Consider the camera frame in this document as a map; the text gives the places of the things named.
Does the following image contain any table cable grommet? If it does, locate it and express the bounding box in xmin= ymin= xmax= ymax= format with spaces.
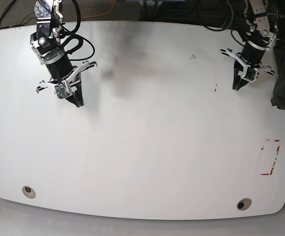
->
xmin=237 ymin=198 xmax=252 ymax=211
xmin=22 ymin=186 xmax=36 ymax=199

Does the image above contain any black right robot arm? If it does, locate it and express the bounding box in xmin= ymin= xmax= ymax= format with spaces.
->
xmin=30 ymin=0 xmax=97 ymax=107

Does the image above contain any left table cable grommet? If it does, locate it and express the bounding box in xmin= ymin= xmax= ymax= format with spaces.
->
xmin=22 ymin=186 xmax=36 ymax=199

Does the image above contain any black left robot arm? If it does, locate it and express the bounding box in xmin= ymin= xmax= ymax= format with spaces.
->
xmin=220 ymin=0 xmax=278 ymax=91

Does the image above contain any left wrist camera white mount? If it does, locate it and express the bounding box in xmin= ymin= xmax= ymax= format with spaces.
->
xmin=220 ymin=49 xmax=275 ymax=83

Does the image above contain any red tape rectangle marking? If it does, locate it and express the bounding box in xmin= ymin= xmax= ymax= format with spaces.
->
xmin=258 ymin=139 xmax=281 ymax=176

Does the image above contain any right table cable grommet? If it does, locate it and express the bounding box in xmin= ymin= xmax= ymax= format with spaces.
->
xmin=237 ymin=198 xmax=252 ymax=211

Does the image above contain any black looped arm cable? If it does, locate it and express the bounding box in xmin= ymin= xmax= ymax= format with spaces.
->
xmin=198 ymin=0 xmax=234 ymax=31

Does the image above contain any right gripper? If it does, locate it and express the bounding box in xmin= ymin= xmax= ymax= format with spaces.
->
xmin=36 ymin=57 xmax=98 ymax=108

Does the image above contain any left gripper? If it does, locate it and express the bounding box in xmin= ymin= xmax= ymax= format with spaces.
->
xmin=232 ymin=40 xmax=267 ymax=91

